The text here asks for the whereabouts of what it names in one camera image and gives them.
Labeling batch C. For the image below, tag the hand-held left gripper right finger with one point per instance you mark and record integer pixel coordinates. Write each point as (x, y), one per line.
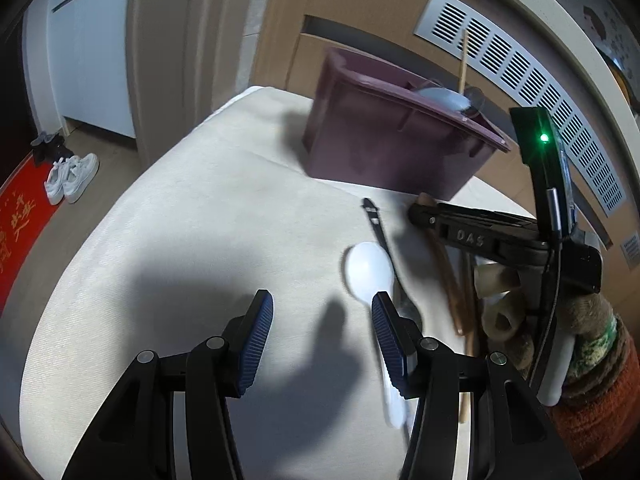
(385, 340)

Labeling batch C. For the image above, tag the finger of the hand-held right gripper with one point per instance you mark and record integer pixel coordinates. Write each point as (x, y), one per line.
(422, 215)

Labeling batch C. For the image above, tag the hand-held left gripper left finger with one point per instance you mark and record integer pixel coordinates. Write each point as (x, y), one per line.
(255, 345)

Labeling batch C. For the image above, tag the metal spoon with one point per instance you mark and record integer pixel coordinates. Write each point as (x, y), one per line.
(381, 232)

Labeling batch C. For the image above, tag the wooden spoon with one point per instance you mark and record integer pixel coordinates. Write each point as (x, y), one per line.
(447, 280)

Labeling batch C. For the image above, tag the white plastic spoon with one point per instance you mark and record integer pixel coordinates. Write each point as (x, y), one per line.
(367, 270)

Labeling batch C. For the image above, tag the purple plastic bin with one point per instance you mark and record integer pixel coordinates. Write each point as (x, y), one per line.
(380, 130)

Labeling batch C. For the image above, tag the person's right hand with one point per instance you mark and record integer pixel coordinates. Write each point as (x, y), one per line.
(502, 317)

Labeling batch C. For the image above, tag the small white vent grille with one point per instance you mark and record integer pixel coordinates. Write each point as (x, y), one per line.
(631, 245)

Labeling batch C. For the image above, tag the pale blue spoon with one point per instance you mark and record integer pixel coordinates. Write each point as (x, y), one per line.
(442, 99)

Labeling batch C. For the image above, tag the white tablecloth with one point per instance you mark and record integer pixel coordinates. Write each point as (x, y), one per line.
(175, 240)

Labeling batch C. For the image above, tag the wooden chopstick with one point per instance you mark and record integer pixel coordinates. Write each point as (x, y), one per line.
(463, 60)

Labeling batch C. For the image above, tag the long white vent grille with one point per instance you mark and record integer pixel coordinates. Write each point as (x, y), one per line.
(500, 60)

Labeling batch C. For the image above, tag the white sneaker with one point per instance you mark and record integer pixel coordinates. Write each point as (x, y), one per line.
(80, 175)
(54, 185)

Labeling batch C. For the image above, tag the grey stone countertop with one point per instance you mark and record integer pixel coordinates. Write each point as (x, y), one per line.
(560, 10)

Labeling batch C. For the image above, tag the red doormat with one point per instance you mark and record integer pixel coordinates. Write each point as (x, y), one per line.
(20, 230)

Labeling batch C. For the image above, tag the white cabinet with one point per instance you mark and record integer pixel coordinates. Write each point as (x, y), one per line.
(90, 60)

